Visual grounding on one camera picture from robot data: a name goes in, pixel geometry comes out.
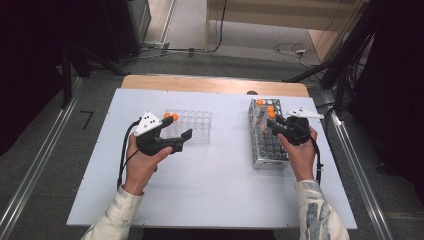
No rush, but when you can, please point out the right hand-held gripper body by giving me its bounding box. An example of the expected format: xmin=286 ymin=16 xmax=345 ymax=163
xmin=280 ymin=107 xmax=325 ymax=147

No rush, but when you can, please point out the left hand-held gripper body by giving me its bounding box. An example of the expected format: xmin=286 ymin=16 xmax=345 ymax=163
xmin=133 ymin=111 xmax=175 ymax=157

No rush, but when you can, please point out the clear plastic tube rack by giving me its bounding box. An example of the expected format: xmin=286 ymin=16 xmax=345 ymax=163
xmin=162 ymin=108 xmax=213 ymax=145

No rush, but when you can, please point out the perforated metal tube rack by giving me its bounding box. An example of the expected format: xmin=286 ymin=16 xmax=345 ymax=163
xmin=248 ymin=97 xmax=291 ymax=171

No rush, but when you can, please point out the person's right hand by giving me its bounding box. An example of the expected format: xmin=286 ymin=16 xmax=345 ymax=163
xmin=277 ymin=126 xmax=319 ymax=183

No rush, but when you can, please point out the person's left hand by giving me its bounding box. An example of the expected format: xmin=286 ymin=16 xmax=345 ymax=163
xmin=123 ymin=133 xmax=174 ymax=196

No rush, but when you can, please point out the white board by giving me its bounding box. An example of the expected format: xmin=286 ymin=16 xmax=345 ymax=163
xmin=65 ymin=88 xmax=358 ymax=231

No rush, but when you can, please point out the grey power strip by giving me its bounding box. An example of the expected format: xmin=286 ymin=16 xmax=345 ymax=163
xmin=141 ymin=40 xmax=171 ymax=51

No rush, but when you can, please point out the dark equipment cabinet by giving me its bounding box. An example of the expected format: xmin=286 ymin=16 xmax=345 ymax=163
xmin=99 ymin=0 xmax=153 ymax=64

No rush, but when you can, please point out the light wooden furniture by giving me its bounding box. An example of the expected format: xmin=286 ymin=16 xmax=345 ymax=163
xmin=204 ymin=0 xmax=369 ymax=64

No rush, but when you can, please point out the black curtain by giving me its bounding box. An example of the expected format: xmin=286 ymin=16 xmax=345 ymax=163
xmin=0 ymin=0 xmax=105 ymax=157
xmin=346 ymin=0 xmax=424 ymax=196

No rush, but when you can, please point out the left hand-held gripper cable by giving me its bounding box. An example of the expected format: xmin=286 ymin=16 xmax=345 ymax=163
xmin=116 ymin=117 xmax=143 ymax=190

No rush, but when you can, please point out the hand-held gripper cable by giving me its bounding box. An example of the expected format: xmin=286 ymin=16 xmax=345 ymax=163
xmin=116 ymin=117 xmax=143 ymax=190
xmin=308 ymin=128 xmax=325 ymax=186

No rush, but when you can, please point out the right hand-held gripper cable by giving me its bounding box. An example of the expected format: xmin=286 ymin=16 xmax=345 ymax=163
xmin=308 ymin=128 xmax=325 ymax=186

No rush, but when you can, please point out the black metal stand with cables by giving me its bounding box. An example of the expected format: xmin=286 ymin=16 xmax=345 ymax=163
xmin=283 ymin=0 xmax=379 ymax=116

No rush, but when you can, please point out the aluminium floor rail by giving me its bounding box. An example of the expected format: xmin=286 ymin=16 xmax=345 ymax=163
xmin=328 ymin=109 xmax=394 ymax=240
xmin=0 ymin=78 xmax=84 ymax=240

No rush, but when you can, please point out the white coiled cable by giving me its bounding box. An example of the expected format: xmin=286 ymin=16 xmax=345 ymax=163
xmin=273 ymin=41 xmax=322 ymax=70

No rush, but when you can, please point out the black hanging cable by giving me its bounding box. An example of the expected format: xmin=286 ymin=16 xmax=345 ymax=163
xmin=212 ymin=0 xmax=229 ymax=54

